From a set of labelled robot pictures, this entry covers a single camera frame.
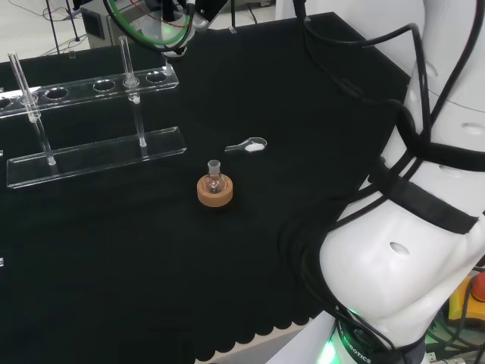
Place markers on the clear round-bottom flask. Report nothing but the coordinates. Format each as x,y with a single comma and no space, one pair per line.
214,182

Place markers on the clear weighing funnel with powder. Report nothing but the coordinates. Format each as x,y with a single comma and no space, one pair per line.
253,146

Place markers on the clear funnel stand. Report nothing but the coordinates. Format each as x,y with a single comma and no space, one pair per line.
98,157

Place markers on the black bench cloth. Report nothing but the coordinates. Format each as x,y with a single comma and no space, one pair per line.
151,273

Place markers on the grey equipment box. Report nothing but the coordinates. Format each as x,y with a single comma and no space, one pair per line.
99,27

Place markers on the black tripod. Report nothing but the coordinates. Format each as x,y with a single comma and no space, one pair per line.
57,26

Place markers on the yellow stop button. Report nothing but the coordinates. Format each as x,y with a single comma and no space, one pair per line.
468,303

